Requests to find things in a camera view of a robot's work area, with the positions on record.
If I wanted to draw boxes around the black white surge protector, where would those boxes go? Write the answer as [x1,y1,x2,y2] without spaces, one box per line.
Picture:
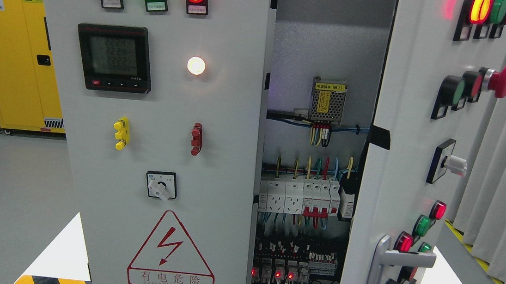
[338,172,361,221]

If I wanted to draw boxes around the red electric hazard sticker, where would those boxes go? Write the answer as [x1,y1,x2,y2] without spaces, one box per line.
[127,210,215,284]

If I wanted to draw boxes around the relay terminal row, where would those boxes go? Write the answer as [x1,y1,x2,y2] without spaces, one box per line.
[250,235,342,284]

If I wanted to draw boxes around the white socket breaker row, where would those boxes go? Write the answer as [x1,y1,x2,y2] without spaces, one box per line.
[258,174,341,218]

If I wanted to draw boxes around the perforated metal power supply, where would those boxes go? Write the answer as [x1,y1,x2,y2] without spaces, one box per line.
[308,76,348,126]

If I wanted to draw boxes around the white indicator light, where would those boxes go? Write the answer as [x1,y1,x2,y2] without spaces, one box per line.
[186,56,207,76]

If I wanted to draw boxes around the silver door handle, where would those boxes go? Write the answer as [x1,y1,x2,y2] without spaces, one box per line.
[366,235,437,284]

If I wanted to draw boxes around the red terminal posts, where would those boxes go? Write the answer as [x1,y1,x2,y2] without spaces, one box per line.
[191,122,203,156]

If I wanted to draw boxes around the black white rotary switch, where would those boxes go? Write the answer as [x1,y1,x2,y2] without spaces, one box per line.
[146,170,177,201]

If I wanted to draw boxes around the grey cabinet door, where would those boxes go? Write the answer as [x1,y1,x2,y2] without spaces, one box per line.
[340,0,506,284]
[44,0,274,284]

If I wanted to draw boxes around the yellow terminal posts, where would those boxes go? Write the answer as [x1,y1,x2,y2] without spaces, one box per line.
[113,117,130,151]

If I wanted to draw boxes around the black digital power meter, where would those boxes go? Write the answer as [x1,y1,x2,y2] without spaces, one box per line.
[78,23,152,94]

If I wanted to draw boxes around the yellow safety cabinet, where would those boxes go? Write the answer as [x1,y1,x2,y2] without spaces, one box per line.
[0,0,65,133]

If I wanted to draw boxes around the red emergency stop button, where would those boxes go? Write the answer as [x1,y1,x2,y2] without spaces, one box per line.
[479,67,506,99]

